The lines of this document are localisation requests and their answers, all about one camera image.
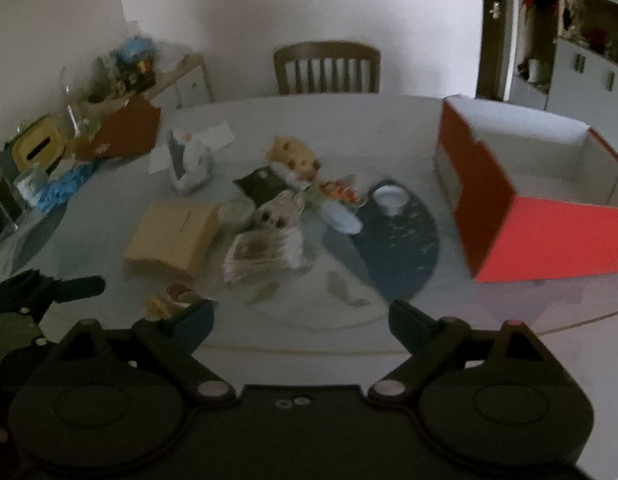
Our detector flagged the orange toy figures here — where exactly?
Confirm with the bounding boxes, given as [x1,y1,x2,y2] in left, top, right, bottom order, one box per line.
[319,174,365,209]

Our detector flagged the white paper sheet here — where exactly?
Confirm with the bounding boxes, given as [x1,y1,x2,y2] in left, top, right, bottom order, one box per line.
[148,122,235,176]

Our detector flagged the blue globe toy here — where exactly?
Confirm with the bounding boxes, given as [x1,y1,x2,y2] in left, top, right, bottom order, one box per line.
[112,36,156,73]

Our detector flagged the small white cup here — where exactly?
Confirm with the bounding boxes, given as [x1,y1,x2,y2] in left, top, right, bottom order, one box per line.
[373,184,410,218]

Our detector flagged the yellow tissue box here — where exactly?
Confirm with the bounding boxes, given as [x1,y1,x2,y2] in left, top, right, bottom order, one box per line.
[10,115,68,176]

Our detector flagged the black snack packet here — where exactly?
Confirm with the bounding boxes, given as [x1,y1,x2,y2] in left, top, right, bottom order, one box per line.
[233,166,295,208]

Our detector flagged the red shoe box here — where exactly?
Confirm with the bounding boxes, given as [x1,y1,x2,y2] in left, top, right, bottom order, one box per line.
[434,96,618,283]

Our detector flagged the cotton swab pack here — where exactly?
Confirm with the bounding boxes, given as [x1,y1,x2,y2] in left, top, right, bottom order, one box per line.
[222,228,306,283]

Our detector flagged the brown spotted plush toy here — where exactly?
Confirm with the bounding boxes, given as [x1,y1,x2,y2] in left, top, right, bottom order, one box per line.
[266,136,321,181]

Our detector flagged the dark wooden chair far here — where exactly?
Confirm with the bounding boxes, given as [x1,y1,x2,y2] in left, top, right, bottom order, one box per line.
[273,41,382,96]

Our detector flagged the dark blue oval mat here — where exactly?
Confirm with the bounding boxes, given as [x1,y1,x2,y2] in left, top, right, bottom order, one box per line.
[350,179,440,302]

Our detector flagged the blue cloth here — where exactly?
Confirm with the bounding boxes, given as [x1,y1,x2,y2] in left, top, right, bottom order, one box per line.
[36,160,100,212]

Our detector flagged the dark red paper bag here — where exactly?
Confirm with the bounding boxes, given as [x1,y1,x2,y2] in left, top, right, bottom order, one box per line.
[74,96,161,162]

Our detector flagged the white wall cabinet unit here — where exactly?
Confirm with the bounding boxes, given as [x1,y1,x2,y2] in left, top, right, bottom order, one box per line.
[508,0,618,154]

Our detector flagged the white green tube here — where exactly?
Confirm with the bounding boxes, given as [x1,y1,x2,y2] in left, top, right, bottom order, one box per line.
[270,165,363,235]

